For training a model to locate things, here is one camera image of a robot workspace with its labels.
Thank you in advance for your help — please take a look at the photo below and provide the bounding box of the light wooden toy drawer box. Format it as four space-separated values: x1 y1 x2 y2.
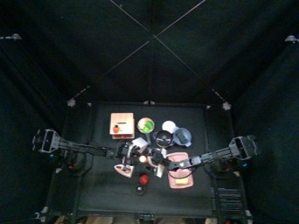
108 112 136 140

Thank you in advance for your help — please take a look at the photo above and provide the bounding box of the white toy knife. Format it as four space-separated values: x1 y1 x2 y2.
154 148 168 179

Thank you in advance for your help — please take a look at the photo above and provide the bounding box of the green round object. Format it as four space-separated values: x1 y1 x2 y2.
136 116 156 145

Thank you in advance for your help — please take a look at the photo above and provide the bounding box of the blue-grey toy bowl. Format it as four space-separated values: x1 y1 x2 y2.
172 127 192 148

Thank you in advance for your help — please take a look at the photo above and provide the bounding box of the black toy pot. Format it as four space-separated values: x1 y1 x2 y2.
154 129 175 149

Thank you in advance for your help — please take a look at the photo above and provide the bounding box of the red toy tomato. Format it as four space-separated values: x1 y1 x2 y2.
138 174 151 186

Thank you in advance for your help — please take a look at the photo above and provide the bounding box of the pink triangular toy slice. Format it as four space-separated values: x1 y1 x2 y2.
114 164 135 179

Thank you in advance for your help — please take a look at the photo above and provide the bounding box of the white round toy lid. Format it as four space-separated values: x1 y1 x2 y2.
162 120 179 134

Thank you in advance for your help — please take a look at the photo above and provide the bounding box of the yellow toy butter block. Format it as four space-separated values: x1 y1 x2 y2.
174 178 191 186

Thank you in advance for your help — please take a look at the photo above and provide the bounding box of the pink toy cutting board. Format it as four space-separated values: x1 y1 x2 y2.
164 151 195 190

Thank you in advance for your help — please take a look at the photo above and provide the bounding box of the white cube block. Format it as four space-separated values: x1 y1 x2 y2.
131 136 150 151

